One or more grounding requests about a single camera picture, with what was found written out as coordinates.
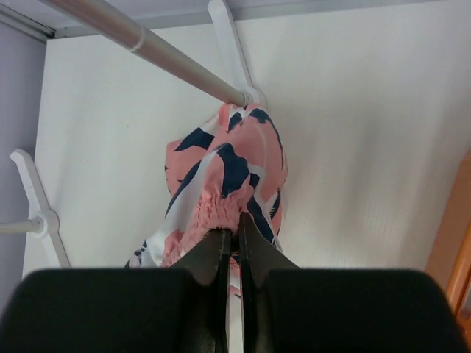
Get pink patterned shorts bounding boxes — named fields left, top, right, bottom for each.
left=124, top=103, right=288, bottom=319

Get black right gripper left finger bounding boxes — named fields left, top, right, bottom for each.
left=1, top=230, right=231, bottom=352

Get white and silver clothes rack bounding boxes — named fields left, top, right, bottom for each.
left=1, top=1, right=266, bottom=274

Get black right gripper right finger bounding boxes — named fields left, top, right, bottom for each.
left=238, top=213, right=468, bottom=352

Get orange plastic basket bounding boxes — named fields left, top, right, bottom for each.
left=425, top=150, right=471, bottom=321

